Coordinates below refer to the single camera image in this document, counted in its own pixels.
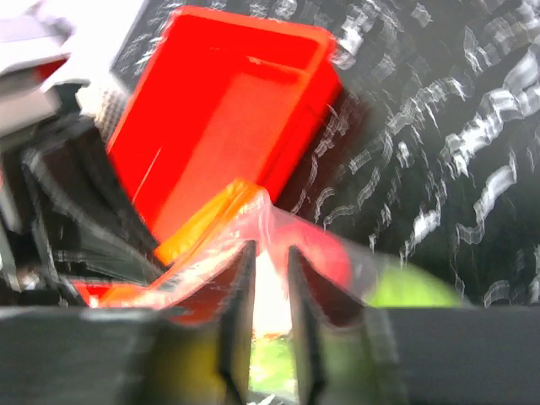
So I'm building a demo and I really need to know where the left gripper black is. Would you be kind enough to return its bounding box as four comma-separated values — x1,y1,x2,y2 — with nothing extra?
1,114,160,286

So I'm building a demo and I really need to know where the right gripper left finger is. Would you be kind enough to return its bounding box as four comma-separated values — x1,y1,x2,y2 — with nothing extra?
159,240,257,404

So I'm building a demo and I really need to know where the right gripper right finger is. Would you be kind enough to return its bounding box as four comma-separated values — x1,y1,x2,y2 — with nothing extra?
288,247,405,404

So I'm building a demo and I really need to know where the clear zip top bag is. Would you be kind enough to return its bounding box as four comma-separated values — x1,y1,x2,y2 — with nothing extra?
71,176,423,405

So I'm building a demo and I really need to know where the red fake apple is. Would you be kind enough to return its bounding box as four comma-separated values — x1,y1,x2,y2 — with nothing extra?
267,219,351,296

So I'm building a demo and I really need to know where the green fake lime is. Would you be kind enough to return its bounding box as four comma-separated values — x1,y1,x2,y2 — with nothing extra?
363,262,465,307

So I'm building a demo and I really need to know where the red plastic tray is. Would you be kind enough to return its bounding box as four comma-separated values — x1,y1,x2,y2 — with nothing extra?
109,6,340,241

